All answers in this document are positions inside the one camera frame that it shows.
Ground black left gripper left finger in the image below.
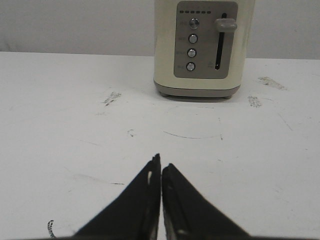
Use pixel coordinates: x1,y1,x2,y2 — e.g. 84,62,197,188
74,153,161,237

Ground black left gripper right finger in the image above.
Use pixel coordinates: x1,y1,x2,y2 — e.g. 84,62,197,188
162,163,249,237

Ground cream two-slot toaster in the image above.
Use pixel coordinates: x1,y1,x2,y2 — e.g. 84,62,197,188
153,0,255,98

